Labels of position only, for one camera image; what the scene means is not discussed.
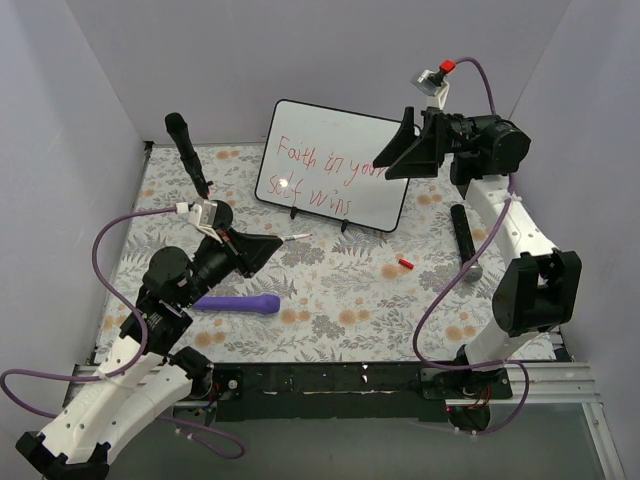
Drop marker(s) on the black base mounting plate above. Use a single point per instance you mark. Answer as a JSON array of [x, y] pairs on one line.
[[349, 390]]

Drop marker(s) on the purple foam microphone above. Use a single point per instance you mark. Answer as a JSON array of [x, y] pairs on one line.
[[265, 304]]

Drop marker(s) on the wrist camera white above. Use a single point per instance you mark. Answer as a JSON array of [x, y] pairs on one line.
[[201, 215], [434, 84]]

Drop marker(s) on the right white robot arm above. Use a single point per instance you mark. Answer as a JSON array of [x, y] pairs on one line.
[[538, 290]]

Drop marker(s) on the floral patterned table mat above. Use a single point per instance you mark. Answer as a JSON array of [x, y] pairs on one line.
[[344, 297]]

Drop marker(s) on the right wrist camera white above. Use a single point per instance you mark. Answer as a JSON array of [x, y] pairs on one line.
[[434, 84]]

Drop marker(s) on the wire whiteboard easel stand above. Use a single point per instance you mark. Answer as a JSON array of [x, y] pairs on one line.
[[343, 224]]

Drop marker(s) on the red whiteboard marker pen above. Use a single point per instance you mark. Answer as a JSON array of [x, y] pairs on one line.
[[295, 237]]

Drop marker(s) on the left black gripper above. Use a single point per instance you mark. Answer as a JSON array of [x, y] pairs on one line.
[[236, 253]]

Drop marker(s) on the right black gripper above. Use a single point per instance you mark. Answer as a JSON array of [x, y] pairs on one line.
[[432, 142]]

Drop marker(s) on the white whiteboard black frame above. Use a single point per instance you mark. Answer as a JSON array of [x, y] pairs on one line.
[[319, 160]]

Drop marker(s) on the black round microphone stand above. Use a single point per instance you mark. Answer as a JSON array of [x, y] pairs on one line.
[[223, 215]]

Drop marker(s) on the black silver microphone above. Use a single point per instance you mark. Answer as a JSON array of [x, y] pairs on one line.
[[465, 243]]

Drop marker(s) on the red marker cap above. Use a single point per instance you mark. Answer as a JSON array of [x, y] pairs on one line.
[[406, 264]]

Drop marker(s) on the black microphone on stand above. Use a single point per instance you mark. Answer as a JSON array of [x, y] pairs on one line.
[[177, 129]]

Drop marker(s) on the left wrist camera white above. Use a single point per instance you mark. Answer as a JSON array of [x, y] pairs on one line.
[[201, 215]]

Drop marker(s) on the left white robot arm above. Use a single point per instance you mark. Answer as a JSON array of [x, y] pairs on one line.
[[141, 377]]

